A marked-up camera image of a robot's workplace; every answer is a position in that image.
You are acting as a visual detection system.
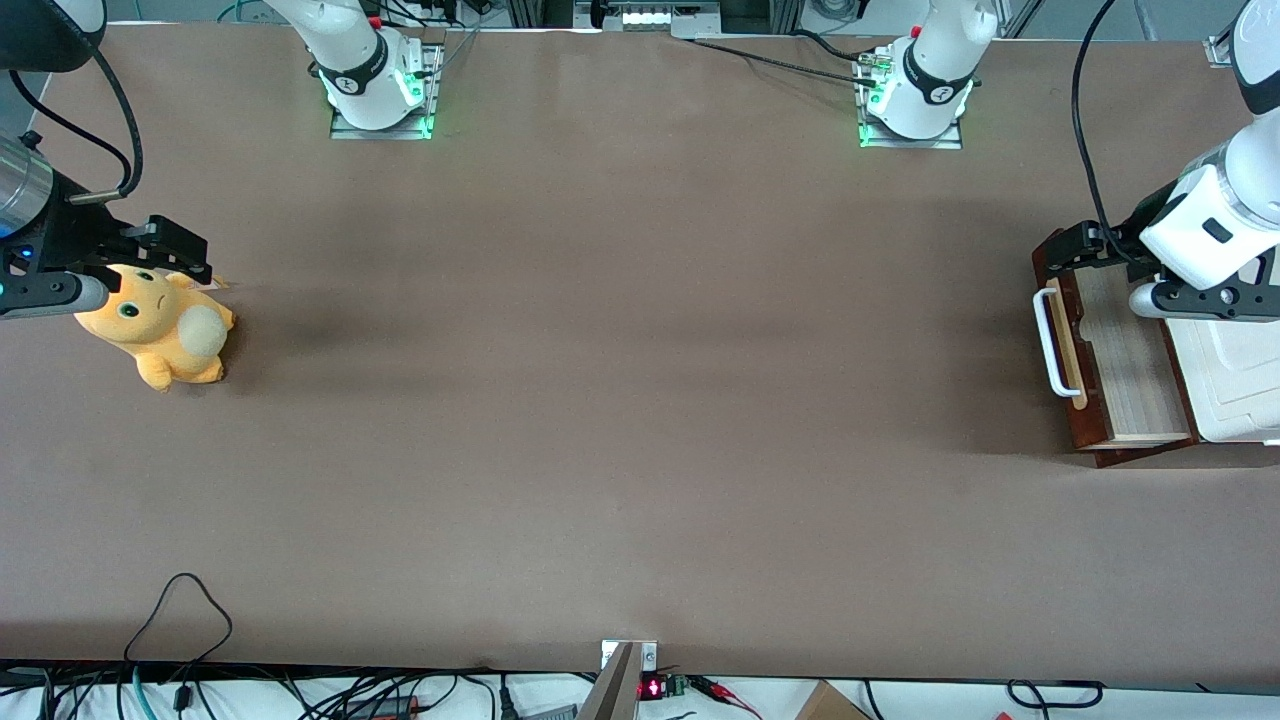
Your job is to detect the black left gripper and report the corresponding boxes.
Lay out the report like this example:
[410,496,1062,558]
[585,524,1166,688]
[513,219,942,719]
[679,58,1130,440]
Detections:
[1034,182,1187,283]

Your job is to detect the white drawer handle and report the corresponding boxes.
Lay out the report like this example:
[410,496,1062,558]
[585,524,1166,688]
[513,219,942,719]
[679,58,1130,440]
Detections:
[1033,285,1077,399]

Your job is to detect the brown cardboard piece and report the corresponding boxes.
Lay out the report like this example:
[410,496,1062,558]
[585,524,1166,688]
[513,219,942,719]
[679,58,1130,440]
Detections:
[795,680,871,720]

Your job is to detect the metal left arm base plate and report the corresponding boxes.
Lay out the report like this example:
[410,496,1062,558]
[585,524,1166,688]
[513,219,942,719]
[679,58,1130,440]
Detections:
[855,50,964,151]

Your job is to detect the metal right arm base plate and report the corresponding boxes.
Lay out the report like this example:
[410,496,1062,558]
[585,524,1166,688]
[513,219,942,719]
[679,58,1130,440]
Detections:
[330,42,446,141]

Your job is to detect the black looped cable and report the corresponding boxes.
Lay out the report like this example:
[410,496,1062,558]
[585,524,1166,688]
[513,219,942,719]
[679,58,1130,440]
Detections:
[125,573,233,669]

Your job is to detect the orange plush toy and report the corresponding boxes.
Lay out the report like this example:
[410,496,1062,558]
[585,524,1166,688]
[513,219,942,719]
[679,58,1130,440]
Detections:
[73,262,237,393]

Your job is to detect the red clip wires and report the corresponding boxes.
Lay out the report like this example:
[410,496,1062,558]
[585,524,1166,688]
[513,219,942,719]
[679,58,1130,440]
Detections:
[690,677,763,717]

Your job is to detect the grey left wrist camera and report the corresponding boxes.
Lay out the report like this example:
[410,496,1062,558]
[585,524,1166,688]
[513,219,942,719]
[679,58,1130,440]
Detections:
[1128,280,1280,323]

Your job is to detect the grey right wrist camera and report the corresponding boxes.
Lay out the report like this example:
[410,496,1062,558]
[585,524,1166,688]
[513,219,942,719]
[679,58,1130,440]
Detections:
[0,272,111,321]

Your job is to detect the black coiled cable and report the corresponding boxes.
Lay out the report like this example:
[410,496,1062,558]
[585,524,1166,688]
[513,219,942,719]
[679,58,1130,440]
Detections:
[1005,679,1106,709]

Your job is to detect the aluminium frame with light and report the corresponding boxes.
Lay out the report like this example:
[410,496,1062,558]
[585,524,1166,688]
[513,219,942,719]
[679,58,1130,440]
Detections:
[575,0,723,39]

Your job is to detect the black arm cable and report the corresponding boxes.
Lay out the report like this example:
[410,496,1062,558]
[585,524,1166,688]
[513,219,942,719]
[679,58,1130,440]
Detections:
[1072,0,1161,269]
[8,45,144,206]

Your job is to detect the tan wooden handle strip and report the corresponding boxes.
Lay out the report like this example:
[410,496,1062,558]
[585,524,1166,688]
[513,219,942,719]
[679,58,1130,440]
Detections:
[1055,292,1089,411]

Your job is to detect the black cable across table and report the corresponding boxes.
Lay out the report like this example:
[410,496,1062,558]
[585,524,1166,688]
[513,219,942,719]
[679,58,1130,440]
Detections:
[690,38,886,86]

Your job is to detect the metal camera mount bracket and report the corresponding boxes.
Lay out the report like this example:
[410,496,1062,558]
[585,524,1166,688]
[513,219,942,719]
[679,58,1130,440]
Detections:
[578,640,659,720]

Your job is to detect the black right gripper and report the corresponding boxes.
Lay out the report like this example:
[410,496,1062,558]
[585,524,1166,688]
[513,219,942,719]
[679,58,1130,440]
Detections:
[0,175,213,297]

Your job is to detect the brown wooden drawer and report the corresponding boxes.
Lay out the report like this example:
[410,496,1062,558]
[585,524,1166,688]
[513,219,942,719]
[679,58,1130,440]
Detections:
[1033,228,1198,453]

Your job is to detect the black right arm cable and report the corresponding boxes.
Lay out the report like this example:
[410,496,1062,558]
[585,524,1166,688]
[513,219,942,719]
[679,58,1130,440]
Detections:
[8,45,144,206]

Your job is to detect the white cabinet with brown front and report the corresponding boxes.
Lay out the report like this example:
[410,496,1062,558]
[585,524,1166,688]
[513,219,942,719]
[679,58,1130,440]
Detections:
[1075,300,1280,469]

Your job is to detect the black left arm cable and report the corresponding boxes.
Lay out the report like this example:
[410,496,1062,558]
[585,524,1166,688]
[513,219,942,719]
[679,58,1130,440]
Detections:
[1072,0,1161,269]

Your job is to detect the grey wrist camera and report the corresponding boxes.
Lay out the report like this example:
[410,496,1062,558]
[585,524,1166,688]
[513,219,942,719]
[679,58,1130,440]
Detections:
[1128,280,1280,323]
[0,272,111,321]

